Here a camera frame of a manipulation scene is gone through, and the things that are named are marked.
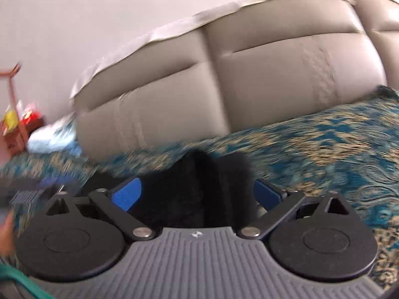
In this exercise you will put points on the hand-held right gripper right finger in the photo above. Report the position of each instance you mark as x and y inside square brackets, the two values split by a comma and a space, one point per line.
[266, 193]

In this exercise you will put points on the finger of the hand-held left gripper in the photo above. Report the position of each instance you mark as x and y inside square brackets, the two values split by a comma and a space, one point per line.
[57, 183]

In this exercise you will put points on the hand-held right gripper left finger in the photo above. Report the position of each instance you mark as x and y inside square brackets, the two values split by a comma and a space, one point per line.
[126, 193]

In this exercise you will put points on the black pants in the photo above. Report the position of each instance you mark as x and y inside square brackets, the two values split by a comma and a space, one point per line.
[193, 193]

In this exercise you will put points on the light blue cloth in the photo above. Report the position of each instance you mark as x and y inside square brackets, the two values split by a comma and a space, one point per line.
[53, 138]

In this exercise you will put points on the blue paisley patterned blanket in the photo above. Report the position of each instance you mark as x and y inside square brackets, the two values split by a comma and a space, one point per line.
[311, 149]

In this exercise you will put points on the red box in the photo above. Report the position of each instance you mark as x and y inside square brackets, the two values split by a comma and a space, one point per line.
[31, 118]

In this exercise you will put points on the yellow packet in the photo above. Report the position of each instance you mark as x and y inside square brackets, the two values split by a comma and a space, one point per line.
[11, 118]

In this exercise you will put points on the red wooden stand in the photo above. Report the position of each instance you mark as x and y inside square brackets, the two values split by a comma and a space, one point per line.
[14, 93]

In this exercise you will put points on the beige padded headboard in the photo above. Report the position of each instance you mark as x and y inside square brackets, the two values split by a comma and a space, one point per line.
[265, 78]

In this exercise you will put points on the dark cloth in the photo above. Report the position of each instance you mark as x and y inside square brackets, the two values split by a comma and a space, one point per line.
[388, 90]

